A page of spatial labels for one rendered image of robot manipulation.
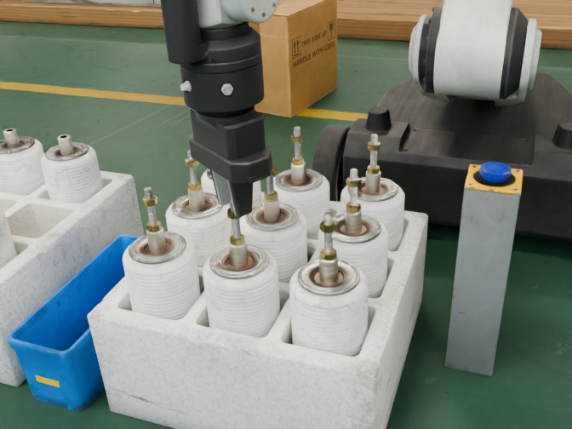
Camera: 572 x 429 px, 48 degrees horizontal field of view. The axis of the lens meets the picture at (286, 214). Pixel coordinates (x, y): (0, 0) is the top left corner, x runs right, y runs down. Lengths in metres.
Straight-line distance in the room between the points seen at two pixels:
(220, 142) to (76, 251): 0.50
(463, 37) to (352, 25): 1.72
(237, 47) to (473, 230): 0.42
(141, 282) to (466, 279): 0.44
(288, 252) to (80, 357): 0.33
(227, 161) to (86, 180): 0.53
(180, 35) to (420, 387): 0.63
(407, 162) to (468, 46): 0.29
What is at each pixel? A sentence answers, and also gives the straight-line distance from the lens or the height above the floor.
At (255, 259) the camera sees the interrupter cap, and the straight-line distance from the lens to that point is 0.82.
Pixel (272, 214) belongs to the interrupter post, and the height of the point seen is 0.26.
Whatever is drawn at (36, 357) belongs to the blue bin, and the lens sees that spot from 1.00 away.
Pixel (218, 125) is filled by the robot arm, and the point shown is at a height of 0.45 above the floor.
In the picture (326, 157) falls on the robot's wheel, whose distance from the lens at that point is 1.29.
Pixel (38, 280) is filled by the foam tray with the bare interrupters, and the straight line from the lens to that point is 1.08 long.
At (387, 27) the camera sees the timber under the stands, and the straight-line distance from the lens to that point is 2.74.
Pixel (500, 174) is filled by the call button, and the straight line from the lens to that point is 0.88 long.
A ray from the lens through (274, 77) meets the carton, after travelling 1.93.
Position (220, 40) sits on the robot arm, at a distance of 0.67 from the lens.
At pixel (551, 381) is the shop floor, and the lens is 1.07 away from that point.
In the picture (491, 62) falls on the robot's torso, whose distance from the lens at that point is 1.06.
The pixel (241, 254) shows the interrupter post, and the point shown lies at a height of 0.27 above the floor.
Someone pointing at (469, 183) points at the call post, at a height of 0.31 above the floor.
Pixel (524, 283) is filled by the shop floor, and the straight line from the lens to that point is 1.26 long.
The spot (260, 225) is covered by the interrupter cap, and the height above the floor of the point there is 0.25.
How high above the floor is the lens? 0.71
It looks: 30 degrees down
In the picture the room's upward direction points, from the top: 3 degrees counter-clockwise
